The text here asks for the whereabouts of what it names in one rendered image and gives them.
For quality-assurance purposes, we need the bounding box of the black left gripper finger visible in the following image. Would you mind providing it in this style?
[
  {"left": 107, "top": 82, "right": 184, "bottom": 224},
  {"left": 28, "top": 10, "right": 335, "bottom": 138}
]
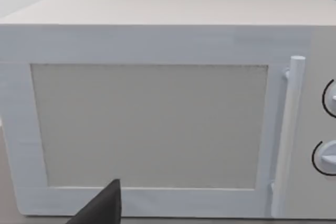
[{"left": 65, "top": 178, "right": 123, "bottom": 224}]

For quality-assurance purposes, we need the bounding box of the white microwave knob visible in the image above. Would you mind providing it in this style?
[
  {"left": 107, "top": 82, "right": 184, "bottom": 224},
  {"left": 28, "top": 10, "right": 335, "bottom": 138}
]
[
  {"left": 321, "top": 79, "right": 336, "bottom": 119},
  {"left": 311, "top": 140, "right": 336, "bottom": 176}
]

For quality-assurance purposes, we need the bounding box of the pale microwave door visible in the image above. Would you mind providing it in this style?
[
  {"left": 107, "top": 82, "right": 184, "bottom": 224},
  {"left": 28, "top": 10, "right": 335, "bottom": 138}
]
[{"left": 0, "top": 24, "right": 313, "bottom": 218}]

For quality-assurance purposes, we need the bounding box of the white microwave door handle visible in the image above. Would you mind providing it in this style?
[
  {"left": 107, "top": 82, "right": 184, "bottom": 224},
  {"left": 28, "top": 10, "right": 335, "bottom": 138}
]
[{"left": 270, "top": 55, "right": 306, "bottom": 217}]

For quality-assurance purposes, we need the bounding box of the pale microwave oven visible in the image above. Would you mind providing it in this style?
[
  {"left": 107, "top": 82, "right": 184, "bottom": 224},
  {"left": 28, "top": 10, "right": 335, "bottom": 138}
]
[{"left": 0, "top": 0, "right": 336, "bottom": 221}]

